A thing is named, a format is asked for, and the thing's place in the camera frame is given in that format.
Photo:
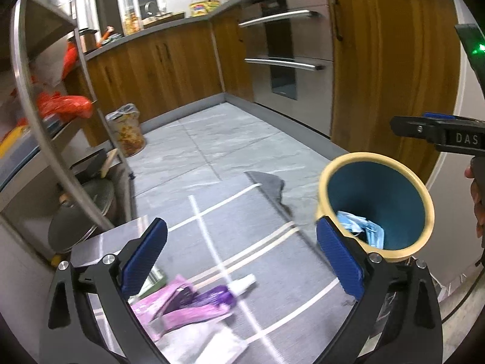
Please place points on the green card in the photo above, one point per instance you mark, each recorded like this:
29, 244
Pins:
157, 280

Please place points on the white paper towel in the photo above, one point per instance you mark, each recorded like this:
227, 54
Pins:
223, 345

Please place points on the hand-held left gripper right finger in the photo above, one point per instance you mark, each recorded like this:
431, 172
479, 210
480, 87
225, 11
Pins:
339, 261

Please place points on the grey kitchen countertop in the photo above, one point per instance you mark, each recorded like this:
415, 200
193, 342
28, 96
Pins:
170, 22

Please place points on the purple tube with white cap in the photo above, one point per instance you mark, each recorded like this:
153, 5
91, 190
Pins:
216, 296

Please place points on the tall wooden cabinet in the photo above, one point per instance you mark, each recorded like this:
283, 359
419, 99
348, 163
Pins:
390, 64

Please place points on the red plastic bag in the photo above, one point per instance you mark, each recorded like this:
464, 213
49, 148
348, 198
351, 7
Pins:
64, 104

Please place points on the blue bin with yellow rim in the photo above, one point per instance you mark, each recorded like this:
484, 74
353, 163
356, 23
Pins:
371, 189

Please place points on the floral waste can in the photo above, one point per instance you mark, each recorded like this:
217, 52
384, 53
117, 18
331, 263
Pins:
127, 132

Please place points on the long wooden cabinet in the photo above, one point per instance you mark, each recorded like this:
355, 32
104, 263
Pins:
159, 72

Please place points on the stainless steel canister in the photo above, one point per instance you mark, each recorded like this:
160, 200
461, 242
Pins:
88, 40

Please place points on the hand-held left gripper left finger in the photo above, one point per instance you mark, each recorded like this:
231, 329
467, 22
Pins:
146, 258

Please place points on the light blue face mask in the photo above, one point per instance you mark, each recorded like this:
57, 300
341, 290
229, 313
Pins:
350, 222

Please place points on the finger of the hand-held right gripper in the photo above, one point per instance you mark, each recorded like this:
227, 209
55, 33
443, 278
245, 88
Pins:
413, 128
439, 115

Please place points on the glass jar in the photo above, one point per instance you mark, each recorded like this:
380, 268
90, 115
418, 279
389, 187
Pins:
133, 21

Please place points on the stainless steel rack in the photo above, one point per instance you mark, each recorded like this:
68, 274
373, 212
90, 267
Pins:
26, 83

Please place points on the narrow wooden cabinet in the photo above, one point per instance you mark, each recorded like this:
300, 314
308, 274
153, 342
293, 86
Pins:
231, 57

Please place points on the grey pot lid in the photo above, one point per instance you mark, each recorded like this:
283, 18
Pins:
83, 216

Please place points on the pink plastic packet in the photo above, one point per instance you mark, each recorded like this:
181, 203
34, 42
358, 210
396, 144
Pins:
178, 313

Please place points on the person's right hand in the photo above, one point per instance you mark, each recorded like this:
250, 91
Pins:
478, 197

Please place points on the stainless steel oven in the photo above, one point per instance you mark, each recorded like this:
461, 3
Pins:
291, 64

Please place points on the kitchen faucet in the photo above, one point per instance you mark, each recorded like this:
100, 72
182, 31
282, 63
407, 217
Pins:
150, 7

